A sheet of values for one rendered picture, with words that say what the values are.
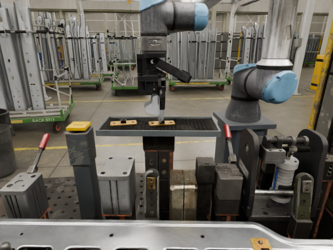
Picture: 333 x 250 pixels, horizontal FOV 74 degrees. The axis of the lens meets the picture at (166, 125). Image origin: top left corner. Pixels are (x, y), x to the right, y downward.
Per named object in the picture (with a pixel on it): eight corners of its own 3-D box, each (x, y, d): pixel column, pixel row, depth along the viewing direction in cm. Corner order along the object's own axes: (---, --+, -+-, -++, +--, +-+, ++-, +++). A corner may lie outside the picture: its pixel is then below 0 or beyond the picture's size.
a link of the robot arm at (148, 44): (165, 36, 67) (169, 36, 59) (165, 53, 68) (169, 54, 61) (139, 36, 66) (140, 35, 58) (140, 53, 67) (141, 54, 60)
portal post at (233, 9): (229, 74, 1114) (236, 0, 1002) (222, 72, 1199) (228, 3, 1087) (236, 74, 1117) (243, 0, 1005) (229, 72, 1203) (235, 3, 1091)
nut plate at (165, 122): (149, 126, 70) (149, 122, 69) (148, 122, 73) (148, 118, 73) (175, 124, 71) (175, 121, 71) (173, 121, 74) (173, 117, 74)
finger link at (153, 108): (145, 123, 70) (143, 94, 68) (163, 122, 71) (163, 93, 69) (145, 126, 67) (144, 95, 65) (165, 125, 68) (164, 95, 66)
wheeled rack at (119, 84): (146, 95, 642) (144, 30, 582) (111, 96, 630) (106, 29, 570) (144, 84, 820) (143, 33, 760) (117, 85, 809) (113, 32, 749)
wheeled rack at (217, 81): (168, 91, 705) (168, 31, 645) (167, 86, 799) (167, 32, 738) (227, 91, 714) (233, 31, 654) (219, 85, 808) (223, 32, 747)
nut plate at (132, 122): (110, 126, 70) (109, 122, 69) (110, 122, 73) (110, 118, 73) (137, 124, 71) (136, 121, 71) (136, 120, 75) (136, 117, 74)
